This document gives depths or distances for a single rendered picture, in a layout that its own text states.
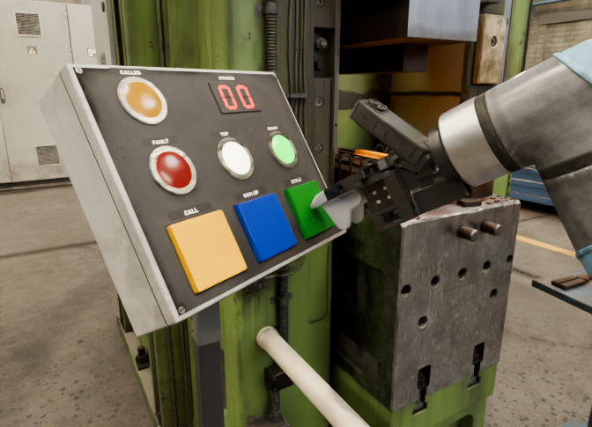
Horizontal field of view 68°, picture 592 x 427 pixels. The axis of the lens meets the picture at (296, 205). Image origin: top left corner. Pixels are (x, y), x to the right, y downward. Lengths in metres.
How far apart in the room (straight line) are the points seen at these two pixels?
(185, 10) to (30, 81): 4.84
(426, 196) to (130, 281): 0.34
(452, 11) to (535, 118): 0.58
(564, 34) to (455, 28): 8.54
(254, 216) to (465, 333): 0.76
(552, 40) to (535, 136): 9.18
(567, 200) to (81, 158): 0.48
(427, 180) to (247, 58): 0.48
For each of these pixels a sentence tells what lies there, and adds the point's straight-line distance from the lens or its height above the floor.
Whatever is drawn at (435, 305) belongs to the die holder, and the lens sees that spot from 1.06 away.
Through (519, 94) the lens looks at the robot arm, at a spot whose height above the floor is 1.17.
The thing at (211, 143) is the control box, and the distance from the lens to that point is 0.56.
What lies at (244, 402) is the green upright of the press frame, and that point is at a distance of 1.14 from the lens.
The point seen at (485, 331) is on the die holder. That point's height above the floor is 0.58.
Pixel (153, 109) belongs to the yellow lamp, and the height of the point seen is 1.15.
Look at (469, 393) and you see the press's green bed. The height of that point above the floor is 0.41.
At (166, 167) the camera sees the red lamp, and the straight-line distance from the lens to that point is 0.50.
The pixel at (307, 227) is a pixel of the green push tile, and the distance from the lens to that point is 0.61.
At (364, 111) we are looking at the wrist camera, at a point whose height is 1.15.
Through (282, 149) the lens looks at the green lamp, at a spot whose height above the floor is 1.09.
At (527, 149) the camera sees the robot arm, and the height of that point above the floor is 1.12.
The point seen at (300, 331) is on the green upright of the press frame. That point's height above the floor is 0.61.
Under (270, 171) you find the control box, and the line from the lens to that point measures 0.61.
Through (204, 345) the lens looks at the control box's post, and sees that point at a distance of 0.72.
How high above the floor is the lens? 1.18
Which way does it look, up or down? 15 degrees down
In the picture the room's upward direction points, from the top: straight up
